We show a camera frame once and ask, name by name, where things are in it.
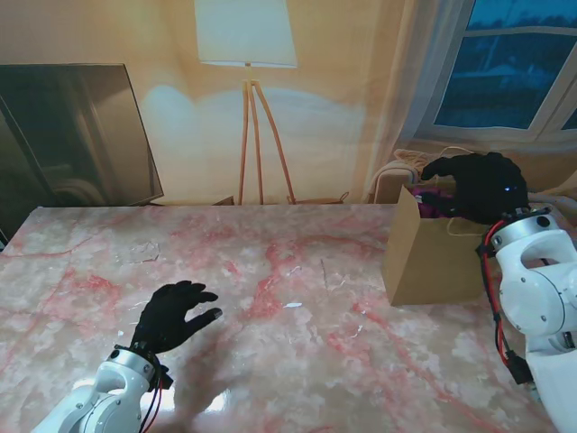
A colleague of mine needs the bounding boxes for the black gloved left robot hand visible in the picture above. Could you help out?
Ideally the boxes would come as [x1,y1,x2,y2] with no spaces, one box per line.
[130,280,224,355]

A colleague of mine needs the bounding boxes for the arm red black cables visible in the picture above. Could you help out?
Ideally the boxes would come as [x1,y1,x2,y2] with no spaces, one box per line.
[476,218,536,387]
[139,360,175,433]

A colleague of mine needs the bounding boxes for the white shade tripod floor lamp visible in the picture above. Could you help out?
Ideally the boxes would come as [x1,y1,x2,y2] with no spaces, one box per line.
[193,0,298,207]

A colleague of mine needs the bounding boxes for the kraft paper bag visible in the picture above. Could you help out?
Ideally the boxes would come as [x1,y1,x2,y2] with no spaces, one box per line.
[381,146,501,308]

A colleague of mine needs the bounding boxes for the white framed window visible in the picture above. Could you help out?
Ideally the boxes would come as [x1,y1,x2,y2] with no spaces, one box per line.
[414,0,577,145]

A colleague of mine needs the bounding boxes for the beige knitted cushion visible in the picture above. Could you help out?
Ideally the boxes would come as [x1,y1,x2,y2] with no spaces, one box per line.
[394,147,434,170]

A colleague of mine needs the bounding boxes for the magenta purple shorts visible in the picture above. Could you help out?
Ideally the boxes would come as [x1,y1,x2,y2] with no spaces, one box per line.
[412,185,459,219]

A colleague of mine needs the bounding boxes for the beige armchair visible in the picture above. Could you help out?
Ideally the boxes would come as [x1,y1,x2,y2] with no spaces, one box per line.
[367,147,577,213]

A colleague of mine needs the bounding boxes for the right arm red black cables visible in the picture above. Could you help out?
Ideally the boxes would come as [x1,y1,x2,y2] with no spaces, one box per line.
[476,218,536,387]

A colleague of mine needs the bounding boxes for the dark flat screen television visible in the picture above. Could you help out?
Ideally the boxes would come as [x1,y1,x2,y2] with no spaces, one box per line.
[0,63,164,208]

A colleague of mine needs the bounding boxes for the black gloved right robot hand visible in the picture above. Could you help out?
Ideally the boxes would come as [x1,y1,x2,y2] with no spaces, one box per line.
[420,152,529,226]

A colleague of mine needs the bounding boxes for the sheer cream curtain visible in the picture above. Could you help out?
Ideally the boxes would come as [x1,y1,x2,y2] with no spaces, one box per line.
[360,0,474,204]

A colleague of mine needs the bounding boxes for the left arm red black cables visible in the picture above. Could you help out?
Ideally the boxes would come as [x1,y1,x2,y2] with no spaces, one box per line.
[139,360,175,433]

